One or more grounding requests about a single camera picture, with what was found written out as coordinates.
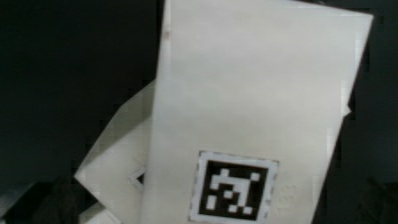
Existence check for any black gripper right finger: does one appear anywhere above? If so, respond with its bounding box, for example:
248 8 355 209
353 178 398 224

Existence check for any white cabinet box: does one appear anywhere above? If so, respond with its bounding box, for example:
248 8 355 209
74 83 154 224

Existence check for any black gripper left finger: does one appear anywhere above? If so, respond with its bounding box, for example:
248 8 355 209
0 176 78 224

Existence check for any small white block part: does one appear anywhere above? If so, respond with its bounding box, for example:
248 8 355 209
140 0 373 224

